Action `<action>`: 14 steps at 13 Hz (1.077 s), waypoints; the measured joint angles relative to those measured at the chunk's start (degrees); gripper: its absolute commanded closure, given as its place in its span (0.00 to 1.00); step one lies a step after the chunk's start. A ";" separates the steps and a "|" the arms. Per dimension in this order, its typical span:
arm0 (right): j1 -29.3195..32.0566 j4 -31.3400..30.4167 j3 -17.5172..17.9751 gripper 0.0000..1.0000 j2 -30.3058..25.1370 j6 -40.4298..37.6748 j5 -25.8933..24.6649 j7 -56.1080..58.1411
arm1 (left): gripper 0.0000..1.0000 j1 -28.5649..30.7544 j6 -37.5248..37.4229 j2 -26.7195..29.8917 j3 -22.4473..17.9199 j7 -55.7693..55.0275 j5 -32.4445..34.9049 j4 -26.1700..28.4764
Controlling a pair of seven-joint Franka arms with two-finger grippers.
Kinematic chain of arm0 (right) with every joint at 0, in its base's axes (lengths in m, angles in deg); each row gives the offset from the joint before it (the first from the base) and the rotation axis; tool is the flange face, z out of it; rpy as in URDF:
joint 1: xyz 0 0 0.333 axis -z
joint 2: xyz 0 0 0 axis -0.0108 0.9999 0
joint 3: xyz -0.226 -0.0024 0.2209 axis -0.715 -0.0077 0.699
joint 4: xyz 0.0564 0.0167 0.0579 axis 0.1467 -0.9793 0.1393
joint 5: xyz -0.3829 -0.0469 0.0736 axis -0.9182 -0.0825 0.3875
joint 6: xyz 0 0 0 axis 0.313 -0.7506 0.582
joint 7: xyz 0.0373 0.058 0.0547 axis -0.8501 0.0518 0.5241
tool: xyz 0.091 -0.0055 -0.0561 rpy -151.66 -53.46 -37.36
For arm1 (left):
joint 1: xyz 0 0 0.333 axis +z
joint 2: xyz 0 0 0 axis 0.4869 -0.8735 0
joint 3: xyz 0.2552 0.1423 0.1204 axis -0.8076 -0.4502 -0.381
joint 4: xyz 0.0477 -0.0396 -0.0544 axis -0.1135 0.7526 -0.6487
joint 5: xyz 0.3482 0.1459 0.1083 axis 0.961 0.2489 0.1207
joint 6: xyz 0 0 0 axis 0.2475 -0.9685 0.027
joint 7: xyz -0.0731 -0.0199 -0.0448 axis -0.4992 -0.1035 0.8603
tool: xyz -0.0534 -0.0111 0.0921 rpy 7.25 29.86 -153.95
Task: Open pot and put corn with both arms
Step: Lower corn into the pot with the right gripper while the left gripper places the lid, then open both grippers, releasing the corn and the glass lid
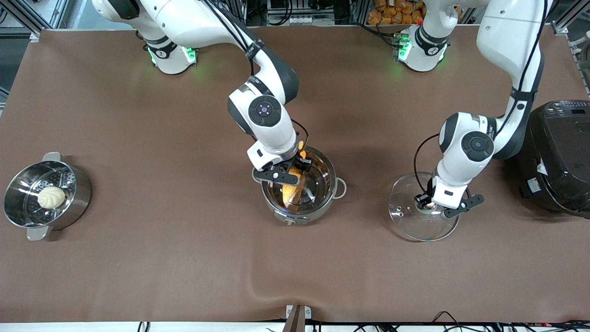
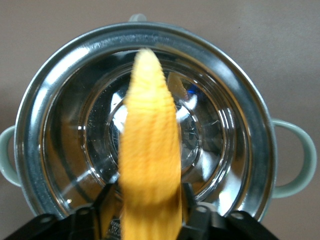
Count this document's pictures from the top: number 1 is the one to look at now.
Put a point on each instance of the small metal table bracket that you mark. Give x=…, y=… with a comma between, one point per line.
x=298, y=316

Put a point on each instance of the white steamed bun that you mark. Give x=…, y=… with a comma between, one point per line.
x=51, y=197

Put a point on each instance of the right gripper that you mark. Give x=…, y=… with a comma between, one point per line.
x=303, y=163

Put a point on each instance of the black rice cooker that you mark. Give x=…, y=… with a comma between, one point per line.
x=557, y=157

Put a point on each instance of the glass pot lid with knob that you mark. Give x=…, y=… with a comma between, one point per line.
x=405, y=221

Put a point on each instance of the yellow corn cob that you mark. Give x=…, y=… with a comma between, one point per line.
x=292, y=191

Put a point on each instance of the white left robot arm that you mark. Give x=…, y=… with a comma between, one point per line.
x=477, y=146

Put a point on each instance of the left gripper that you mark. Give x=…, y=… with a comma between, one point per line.
x=422, y=199

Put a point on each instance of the brown table mat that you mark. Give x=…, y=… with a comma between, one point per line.
x=184, y=276

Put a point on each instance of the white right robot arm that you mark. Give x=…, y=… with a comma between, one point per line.
x=262, y=110

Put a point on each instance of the pile of orange snack packs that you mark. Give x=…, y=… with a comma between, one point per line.
x=396, y=13

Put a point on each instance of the white empty power strip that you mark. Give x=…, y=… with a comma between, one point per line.
x=299, y=20

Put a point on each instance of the steel steamer pot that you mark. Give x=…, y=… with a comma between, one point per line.
x=27, y=216

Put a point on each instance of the aluminium frame post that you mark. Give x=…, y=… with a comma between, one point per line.
x=569, y=16
x=25, y=18

